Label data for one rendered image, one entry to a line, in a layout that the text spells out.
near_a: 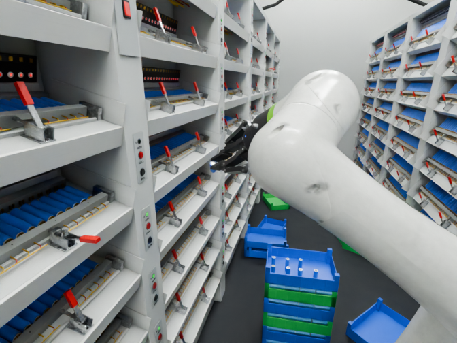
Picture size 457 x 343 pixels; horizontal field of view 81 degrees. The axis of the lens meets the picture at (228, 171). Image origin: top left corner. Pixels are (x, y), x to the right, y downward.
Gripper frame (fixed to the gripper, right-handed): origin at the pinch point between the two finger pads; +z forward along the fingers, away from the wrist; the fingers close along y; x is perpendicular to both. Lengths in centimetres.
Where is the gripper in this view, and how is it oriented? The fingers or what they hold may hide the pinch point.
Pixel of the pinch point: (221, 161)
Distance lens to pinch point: 72.8
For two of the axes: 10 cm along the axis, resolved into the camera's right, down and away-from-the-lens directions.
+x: -8.7, -1.5, -4.7
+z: -5.0, 2.3, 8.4
